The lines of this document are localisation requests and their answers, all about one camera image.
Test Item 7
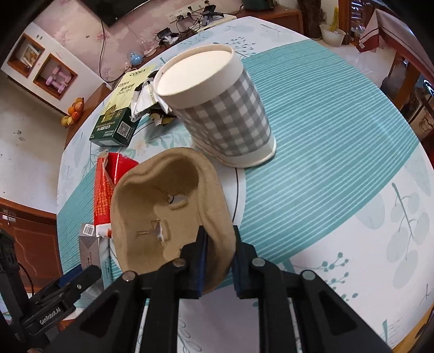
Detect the brown pulp cup holder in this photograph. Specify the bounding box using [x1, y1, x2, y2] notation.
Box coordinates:
[110, 147, 236, 294]

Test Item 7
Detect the crumpled silver foil wrapper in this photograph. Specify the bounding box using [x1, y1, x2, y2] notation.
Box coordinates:
[129, 70, 178, 126]

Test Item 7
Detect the silver carton box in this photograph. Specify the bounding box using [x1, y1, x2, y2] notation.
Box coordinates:
[79, 222, 114, 282]

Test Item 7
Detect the white bucket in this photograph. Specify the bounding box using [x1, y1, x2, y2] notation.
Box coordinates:
[319, 24, 346, 47]

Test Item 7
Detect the dark brown stand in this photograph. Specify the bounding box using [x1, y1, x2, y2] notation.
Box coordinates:
[298, 0, 323, 38]

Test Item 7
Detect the black television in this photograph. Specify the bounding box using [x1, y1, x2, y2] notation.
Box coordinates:
[79, 0, 153, 28]

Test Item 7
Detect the fruit bowl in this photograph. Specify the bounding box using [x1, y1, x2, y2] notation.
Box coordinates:
[60, 97, 85, 128]

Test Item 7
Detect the red snack packet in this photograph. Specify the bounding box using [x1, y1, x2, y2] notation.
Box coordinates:
[93, 152, 139, 238]

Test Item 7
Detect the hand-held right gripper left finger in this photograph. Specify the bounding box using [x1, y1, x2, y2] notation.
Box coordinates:
[46, 226, 209, 353]

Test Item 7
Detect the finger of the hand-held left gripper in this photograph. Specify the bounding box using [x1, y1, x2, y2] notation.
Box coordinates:
[51, 266, 102, 302]
[30, 266, 84, 301]

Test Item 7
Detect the framed picture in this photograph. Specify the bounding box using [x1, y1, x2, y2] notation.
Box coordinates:
[18, 42, 43, 67]

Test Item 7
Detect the green cardboard box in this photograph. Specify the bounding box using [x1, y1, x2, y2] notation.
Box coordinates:
[89, 63, 160, 146]

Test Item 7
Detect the teal patterned tablecloth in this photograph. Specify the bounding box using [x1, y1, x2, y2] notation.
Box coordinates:
[56, 15, 434, 353]

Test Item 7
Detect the black television cable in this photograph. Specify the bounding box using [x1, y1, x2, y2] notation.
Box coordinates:
[98, 18, 106, 82]

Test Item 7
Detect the grey checked paper cup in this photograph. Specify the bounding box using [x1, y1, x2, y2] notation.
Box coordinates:
[154, 44, 277, 168]

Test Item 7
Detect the dark green container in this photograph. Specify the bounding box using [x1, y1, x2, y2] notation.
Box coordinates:
[242, 0, 275, 10]

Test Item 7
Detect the brown wooden cabinet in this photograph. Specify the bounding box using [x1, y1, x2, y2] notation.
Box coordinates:
[0, 197, 63, 296]

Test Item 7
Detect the red white cloth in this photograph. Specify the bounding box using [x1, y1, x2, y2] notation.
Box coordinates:
[356, 8, 380, 51]

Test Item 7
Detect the white flat device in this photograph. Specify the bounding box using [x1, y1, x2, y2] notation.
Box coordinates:
[198, 14, 238, 31]

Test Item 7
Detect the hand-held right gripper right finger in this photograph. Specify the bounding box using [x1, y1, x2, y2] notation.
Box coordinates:
[231, 226, 395, 353]

